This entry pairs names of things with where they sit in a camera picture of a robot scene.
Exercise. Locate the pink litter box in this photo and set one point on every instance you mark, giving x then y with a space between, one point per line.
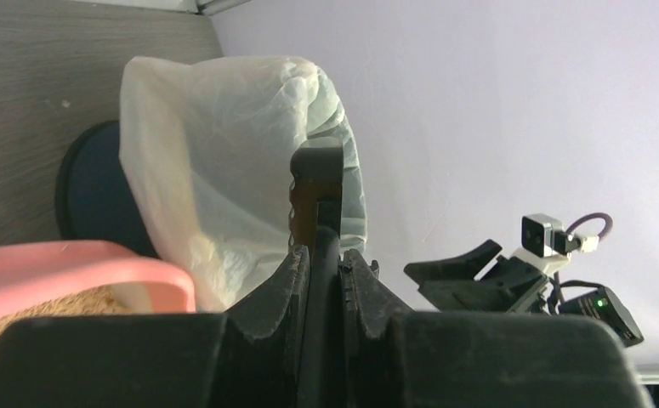
38 272

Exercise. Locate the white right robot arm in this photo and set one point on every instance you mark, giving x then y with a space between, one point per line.
588 299

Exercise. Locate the beige cat litter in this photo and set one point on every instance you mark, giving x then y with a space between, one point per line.
96 301

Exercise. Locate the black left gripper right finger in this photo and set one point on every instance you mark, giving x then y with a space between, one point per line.
399 357

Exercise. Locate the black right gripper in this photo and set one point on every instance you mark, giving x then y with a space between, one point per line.
510 286

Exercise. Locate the black trash bin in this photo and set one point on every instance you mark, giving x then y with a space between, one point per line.
92 198

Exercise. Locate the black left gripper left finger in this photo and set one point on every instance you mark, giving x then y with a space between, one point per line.
245 357

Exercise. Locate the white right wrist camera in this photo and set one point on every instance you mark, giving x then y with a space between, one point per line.
547 246

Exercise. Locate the white bin liner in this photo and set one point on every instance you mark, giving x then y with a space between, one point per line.
206 151

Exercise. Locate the black litter scoop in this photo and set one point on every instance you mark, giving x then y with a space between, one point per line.
316 196

